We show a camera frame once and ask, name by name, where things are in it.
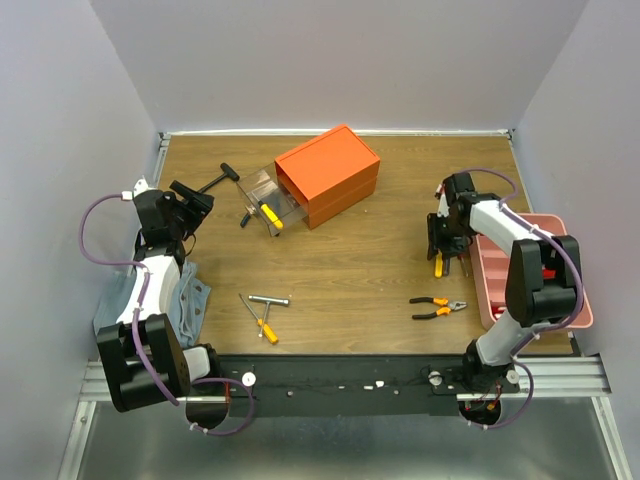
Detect small yellow handled screwdriver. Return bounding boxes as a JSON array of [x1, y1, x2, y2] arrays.
[[434, 252, 444, 278]]

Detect clear top drawer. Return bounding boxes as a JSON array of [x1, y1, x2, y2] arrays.
[[237, 163, 308, 237]]

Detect orange drawer cabinet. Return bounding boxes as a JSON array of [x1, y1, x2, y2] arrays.
[[274, 125, 380, 229]]

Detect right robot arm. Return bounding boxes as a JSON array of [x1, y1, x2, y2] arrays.
[[426, 170, 585, 392]]

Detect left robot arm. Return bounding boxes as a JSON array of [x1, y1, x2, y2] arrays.
[[97, 179, 222, 412]]

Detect thin metal screwdriver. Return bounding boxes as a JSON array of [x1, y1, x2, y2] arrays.
[[458, 255, 469, 278]]

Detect black rubber mallet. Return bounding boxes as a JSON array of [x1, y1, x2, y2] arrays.
[[198, 162, 240, 193]]

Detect blue cloth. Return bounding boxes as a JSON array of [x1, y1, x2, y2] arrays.
[[93, 261, 211, 348]]

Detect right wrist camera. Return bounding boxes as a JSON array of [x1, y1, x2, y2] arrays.
[[435, 183, 449, 218]]

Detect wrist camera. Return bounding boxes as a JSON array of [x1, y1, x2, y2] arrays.
[[120, 176, 154, 202], [435, 183, 449, 218]]

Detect blue handled cutting pliers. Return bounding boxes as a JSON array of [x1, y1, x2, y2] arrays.
[[240, 213, 252, 229]]

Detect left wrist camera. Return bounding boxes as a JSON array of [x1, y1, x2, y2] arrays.
[[120, 176, 154, 202]]

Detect orange handled pliers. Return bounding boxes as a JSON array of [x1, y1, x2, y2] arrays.
[[409, 296, 468, 320]]

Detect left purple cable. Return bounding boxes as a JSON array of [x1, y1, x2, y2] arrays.
[[80, 193, 256, 437]]

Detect metal T-handle wrench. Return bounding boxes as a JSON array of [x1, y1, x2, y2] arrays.
[[248, 295, 290, 345]]

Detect orange handled screwdriver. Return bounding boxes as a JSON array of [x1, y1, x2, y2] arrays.
[[239, 294, 279, 345]]

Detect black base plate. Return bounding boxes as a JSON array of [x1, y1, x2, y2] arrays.
[[187, 354, 519, 417]]

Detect aluminium rail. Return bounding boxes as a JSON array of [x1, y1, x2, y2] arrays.
[[79, 356, 611, 403]]

